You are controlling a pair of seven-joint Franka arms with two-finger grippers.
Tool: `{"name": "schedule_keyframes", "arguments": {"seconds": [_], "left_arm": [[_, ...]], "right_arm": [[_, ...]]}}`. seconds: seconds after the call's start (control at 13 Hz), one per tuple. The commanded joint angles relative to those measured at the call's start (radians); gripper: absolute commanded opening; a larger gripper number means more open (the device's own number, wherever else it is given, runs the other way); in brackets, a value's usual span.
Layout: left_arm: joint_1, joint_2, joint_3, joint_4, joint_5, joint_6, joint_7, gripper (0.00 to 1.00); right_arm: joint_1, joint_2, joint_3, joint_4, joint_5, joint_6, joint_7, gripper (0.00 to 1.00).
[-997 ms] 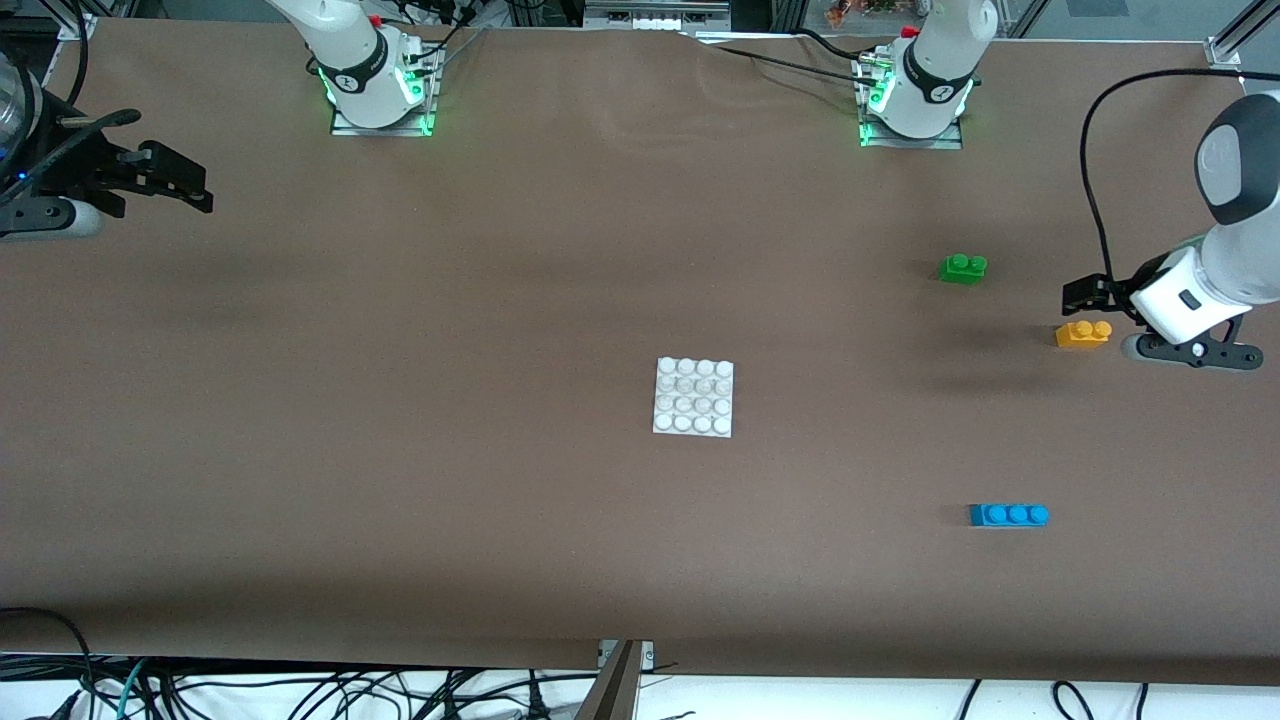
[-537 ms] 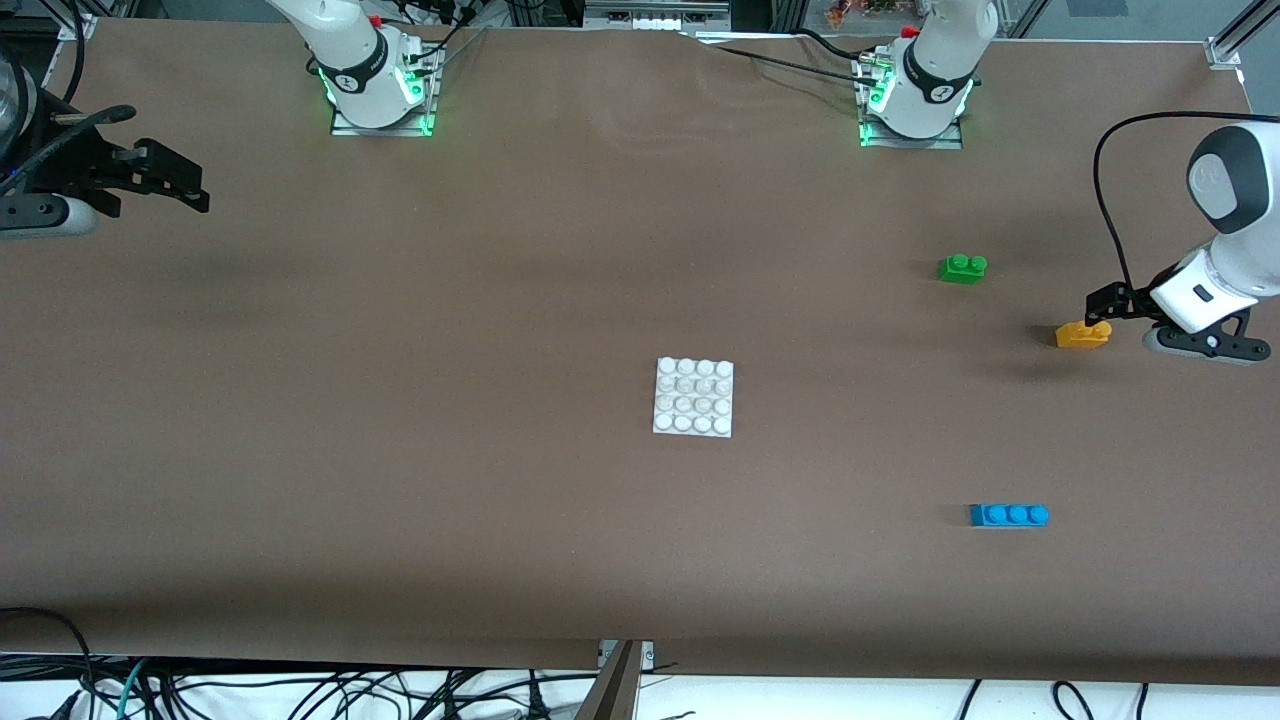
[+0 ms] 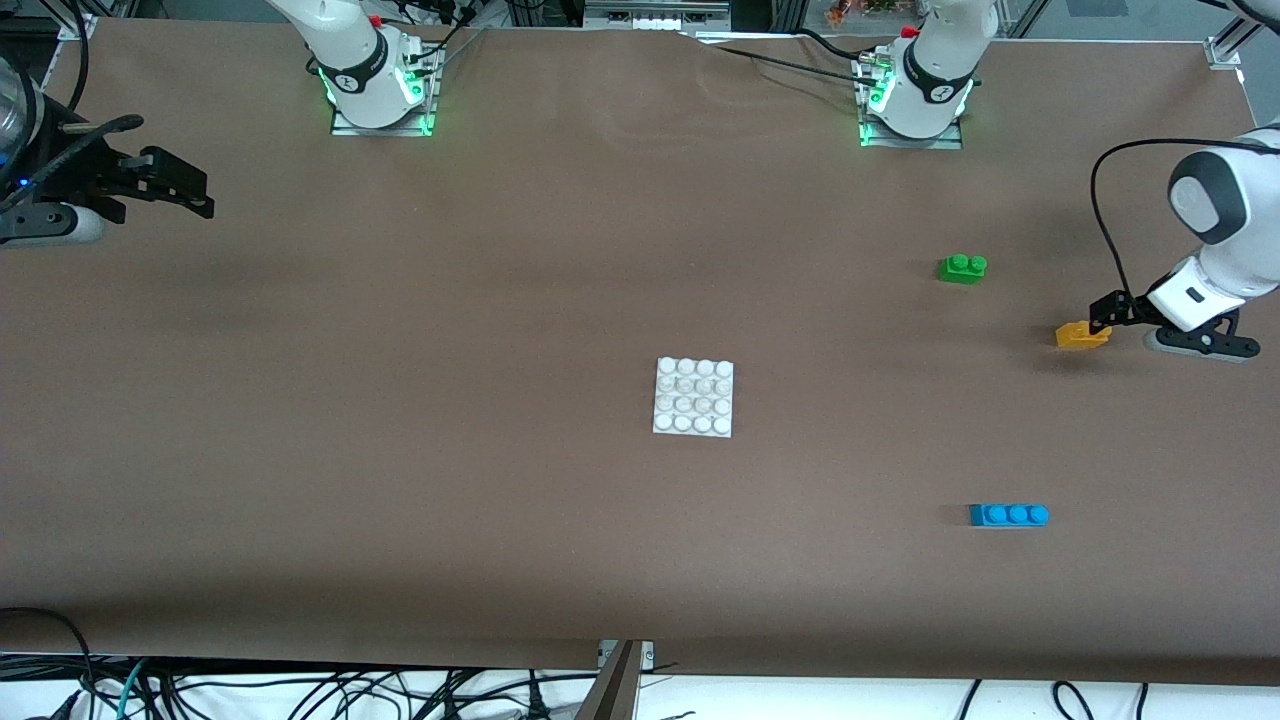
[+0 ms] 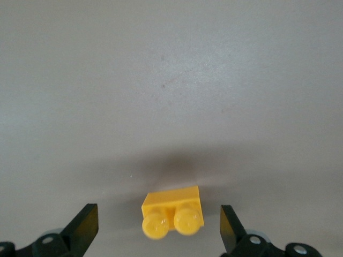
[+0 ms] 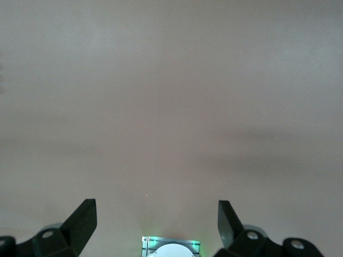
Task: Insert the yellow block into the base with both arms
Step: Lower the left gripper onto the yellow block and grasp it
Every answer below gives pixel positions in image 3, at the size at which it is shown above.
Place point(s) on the yellow two-stud block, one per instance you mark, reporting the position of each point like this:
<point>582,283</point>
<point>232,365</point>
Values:
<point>1073,338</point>

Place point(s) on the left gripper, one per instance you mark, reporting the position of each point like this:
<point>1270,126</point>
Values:
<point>1126,308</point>

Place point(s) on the green two-stud block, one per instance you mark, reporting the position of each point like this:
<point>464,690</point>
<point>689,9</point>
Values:
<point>962,270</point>

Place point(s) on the silver background equipment box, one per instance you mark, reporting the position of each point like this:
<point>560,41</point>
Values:
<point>655,14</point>

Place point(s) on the white studded base plate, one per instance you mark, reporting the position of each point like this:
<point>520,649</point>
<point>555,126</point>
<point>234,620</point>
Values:
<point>693,398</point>

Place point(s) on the brown table cover sheet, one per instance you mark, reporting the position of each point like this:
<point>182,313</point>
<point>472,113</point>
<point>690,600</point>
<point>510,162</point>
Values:
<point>600,250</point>

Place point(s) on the silver metal edge bracket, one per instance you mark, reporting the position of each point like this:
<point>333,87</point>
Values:
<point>645,652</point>

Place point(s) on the blue three-stud block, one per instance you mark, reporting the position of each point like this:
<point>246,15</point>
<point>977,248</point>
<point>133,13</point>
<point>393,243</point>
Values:
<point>1008,516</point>

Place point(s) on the dark metal beam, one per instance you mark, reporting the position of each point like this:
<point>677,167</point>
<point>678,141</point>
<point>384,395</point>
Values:
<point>612,695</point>

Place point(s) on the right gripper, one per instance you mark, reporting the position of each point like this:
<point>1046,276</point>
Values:
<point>88,170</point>

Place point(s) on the aluminium corner bracket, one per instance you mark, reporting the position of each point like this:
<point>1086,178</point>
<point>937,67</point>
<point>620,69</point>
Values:
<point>1222,52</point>
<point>80,22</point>

